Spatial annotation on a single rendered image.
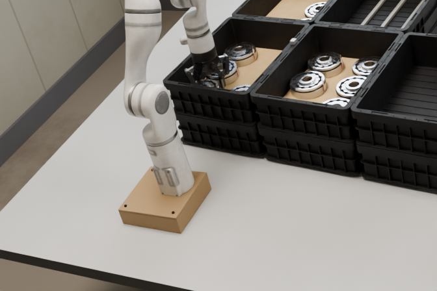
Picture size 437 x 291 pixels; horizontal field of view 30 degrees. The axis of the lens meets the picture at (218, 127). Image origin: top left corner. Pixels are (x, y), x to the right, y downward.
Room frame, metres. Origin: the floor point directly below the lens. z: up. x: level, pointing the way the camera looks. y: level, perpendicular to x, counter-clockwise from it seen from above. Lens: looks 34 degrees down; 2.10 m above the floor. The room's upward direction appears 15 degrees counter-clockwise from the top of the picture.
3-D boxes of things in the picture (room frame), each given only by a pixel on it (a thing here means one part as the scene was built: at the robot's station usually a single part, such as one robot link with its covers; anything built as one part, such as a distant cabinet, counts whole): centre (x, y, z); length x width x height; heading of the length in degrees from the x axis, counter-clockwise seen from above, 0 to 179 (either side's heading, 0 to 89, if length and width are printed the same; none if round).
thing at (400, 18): (2.25, -0.60, 0.87); 0.40 x 0.30 x 0.11; 140
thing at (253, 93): (1.94, -0.34, 0.92); 0.40 x 0.30 x 0.02; 140
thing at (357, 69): (1.98, -0.47, 0.86); 0.10 x 0.10 x 0.01
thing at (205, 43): (2.12, -0.01, 1.02); 0.11 x 0.09 x 0.06; 13
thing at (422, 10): (2.25, -0.60, 0.92); 0.40 x 0.30 x 0.02; 140
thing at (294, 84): (1.99, -0.28, 0.86); 0.10 x 0.10 x 0.01
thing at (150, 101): (1.80, 0.15, 1.00); 0.09 x 0.09 x 0.17; 50
